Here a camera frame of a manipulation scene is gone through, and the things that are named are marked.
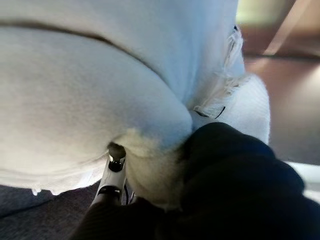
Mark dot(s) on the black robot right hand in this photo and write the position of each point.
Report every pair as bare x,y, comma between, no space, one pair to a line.
237,187

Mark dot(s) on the white fringed cushion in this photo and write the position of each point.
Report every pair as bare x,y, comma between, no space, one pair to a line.
75,100

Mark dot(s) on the dark grey fabric sofa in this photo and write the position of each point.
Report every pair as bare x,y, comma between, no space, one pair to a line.
37,217

